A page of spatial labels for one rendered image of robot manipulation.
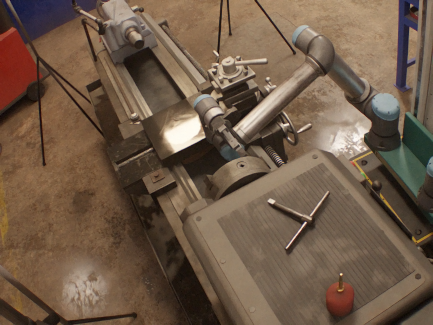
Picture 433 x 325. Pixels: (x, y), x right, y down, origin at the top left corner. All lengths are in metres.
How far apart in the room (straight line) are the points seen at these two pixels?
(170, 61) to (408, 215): 1.64
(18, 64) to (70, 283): 2.37
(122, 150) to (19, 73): 2.54
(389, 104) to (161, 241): 1.38
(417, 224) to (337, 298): 1.47
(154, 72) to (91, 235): 1.19
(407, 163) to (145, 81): 1.64
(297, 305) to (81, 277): 2.13
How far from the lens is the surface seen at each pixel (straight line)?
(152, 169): 2.06
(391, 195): 2.49
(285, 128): 2.29
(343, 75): 2.18
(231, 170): 1.48
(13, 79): 4.58
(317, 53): 1.85
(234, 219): 1.20
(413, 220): 2.41
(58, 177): 3.69
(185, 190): 1.96
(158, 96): 2.70
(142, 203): 2.59
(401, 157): 2.43
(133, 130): 2.29
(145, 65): 3.00
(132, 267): 2.88
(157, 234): 2.43
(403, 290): 1.09
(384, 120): 2.31
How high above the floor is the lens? 2.32
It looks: 47 degrees down
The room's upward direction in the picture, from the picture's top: 19 degrees counter-clockwise
